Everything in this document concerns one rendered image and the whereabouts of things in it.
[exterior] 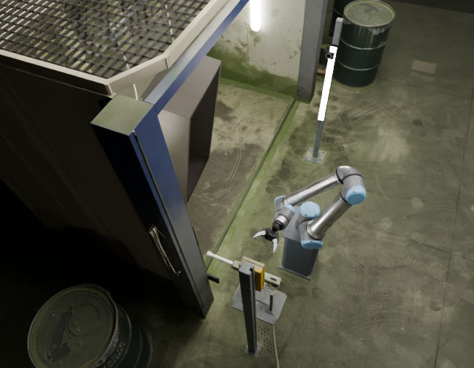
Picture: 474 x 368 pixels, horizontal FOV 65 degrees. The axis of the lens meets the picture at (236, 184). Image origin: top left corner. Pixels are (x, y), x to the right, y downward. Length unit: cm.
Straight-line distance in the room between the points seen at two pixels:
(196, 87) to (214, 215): 160
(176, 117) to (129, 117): 96
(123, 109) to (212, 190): 253
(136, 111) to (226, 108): 331
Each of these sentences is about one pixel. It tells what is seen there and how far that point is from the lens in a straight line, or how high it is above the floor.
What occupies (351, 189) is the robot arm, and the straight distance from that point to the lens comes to 227.
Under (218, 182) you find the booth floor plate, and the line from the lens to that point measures 401.
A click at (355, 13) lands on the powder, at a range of 492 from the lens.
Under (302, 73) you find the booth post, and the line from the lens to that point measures 463.
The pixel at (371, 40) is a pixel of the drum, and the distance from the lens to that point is 480.
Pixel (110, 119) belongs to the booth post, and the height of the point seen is 229.
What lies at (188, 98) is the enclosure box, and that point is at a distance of 249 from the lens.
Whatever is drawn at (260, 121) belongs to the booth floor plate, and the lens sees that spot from 457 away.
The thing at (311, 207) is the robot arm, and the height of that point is 91.
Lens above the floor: 326
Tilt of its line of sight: 54 degrees down
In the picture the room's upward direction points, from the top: 5 degrees counter-clockwise
